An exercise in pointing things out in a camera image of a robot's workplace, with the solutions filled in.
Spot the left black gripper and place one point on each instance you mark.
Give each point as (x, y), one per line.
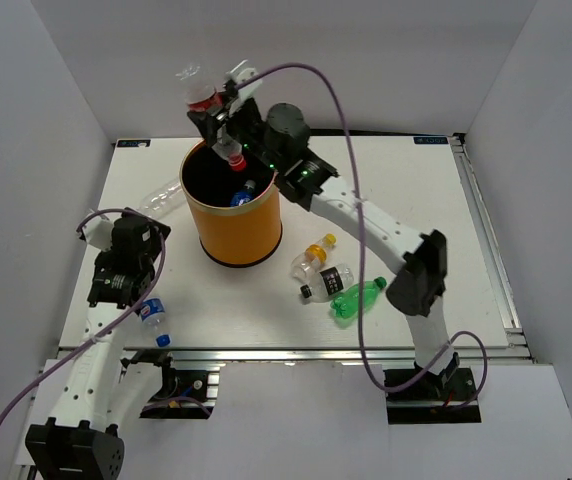
(154, 228)

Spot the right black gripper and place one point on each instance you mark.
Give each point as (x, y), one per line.
(207, 123)

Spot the red label red cap bottle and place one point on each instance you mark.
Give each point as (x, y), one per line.
(200, 94)

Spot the black label black cap bottle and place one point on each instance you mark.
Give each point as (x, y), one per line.
(327, 284)

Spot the green plastic bottle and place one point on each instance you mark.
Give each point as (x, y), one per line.
(344, 308)

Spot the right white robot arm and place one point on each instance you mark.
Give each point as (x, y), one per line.
(418, 261)

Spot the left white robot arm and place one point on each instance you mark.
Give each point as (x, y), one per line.
(82, 436)

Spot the blue bottle inside bin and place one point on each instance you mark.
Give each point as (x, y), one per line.
(244, 195)

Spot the orange cylindrical bin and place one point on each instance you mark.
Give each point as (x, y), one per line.
(236, 237)

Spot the blue label blue cap bottle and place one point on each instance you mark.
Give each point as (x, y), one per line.
(152, 315)

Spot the clear crushed plastic bottle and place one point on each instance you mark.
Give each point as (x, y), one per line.
(163, 201)

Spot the orange label yellow cap bottle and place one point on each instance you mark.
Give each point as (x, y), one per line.
(305, 265)

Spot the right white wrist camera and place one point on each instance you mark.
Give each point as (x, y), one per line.
(242, 82)

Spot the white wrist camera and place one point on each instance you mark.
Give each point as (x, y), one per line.
(242, 82)
(97, 232)

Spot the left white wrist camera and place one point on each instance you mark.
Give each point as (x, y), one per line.
(97, 232)

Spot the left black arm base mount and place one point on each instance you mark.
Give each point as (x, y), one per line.
(197, 383)

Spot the front aluminium table rail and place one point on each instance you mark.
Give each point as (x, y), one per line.
(240, 355)

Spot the aluminium table rail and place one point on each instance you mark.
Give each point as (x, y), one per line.
(240, 355)
(518, 350)

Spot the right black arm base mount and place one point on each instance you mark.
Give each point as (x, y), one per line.
(424, 404)

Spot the right aluminium table rail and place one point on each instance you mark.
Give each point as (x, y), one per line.
(518, 350)

